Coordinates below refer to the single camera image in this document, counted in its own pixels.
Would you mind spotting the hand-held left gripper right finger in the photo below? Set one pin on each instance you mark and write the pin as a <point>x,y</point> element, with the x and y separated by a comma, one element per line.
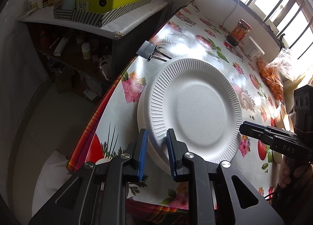
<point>172,156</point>

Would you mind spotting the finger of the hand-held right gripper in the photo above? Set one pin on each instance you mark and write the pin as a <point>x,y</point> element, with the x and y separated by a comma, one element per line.
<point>254,133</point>
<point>273,129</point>

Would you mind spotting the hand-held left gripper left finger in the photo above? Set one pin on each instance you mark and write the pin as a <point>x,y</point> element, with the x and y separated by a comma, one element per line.
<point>143,156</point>

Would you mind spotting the white foam plate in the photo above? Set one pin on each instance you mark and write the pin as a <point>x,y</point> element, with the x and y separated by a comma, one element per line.
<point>195,110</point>
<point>156,154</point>

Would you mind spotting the beige paper bowl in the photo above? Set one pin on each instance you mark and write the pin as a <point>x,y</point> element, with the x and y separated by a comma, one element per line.
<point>278,157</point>
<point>285,117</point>

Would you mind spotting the person's right hand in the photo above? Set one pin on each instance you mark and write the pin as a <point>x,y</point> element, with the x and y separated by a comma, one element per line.
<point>291,173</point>

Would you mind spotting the pile of oranges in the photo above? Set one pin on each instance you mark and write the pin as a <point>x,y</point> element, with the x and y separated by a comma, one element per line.
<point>271,80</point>

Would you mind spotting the clear plastic bag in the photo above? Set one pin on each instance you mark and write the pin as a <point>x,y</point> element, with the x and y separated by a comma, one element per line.
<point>288,66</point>

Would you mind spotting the white plastic tub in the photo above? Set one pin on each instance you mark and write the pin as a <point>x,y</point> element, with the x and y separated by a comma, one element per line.
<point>253,50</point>

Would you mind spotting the white cushion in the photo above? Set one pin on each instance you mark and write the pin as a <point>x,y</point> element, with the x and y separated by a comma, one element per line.
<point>49,178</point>

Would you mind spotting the red label sauce jar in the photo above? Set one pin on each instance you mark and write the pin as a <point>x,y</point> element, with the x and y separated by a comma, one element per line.
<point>240,30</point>

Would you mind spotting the black binder clip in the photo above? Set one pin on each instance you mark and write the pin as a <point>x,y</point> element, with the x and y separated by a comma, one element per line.
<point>145,50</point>

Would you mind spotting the floral vegetable print tablecloth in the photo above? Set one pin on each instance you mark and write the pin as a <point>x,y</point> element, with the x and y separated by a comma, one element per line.
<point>195,41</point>

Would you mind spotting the small white jar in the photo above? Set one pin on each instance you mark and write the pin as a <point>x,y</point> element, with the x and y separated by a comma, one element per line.
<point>86,51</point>

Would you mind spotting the window with metal bars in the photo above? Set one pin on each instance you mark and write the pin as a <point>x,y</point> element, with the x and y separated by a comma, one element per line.
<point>249,0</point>

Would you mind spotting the white topped shelf unit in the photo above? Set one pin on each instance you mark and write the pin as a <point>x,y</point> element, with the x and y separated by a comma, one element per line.
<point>110,28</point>

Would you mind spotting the white paper roll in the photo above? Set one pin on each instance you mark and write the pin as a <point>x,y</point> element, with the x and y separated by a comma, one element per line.
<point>61,45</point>

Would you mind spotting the black white striped box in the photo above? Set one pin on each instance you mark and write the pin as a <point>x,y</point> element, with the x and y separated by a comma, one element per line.
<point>85,17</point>

